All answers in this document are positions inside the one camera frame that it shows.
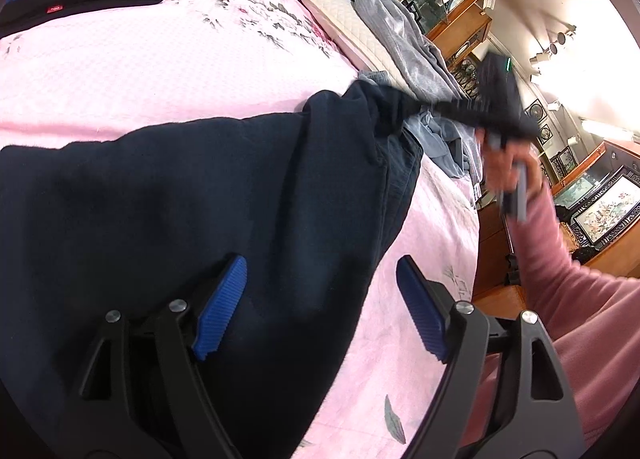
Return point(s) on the framed floral picture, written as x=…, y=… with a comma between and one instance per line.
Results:
x=607, y=211

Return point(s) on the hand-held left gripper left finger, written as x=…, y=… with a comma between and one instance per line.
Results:
x=222, y=304

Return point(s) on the white quilted pillow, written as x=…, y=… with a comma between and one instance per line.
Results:
x=345, y=21

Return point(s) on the ceiling track lights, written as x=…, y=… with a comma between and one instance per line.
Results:
x=552, y=41

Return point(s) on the person's right hand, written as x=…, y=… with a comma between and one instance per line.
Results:
x=500, y=169

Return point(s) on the blue-grey garment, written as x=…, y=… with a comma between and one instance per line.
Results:
x=445, y=144

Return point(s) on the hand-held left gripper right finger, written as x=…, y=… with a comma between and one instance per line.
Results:
x=422, y=311

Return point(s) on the grey fleece garment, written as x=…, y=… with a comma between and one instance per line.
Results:
x=405, y=39

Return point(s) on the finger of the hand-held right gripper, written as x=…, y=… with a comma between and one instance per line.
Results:
x=450, y=111

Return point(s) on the person's right forearm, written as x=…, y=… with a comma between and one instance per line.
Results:
x=575, y=309

